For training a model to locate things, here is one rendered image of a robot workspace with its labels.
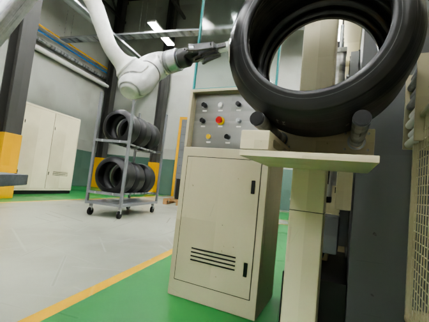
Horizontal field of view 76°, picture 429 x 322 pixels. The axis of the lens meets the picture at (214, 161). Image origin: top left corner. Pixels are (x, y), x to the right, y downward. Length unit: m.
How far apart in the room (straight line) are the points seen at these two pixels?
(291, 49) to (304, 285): 10.18
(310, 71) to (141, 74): 0.68
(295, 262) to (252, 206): 0.46
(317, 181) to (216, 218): 0.68
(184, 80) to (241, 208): 10.14
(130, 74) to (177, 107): 10.17
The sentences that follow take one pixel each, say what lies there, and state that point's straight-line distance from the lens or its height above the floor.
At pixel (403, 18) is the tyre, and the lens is 0.91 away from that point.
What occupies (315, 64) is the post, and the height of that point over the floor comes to 1.22.
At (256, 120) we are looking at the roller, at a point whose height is 0.89.
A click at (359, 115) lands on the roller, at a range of 0.81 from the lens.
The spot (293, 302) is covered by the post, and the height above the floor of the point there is 0.27.
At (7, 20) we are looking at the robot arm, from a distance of 1.38.
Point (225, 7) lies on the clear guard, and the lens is 2.01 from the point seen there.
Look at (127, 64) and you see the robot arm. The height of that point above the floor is 1.08.
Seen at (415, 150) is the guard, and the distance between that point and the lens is 1.20.
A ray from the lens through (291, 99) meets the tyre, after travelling 0.83.
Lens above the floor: 0.70
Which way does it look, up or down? 4 degrees up
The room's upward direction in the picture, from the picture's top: 6 degrees clockwise
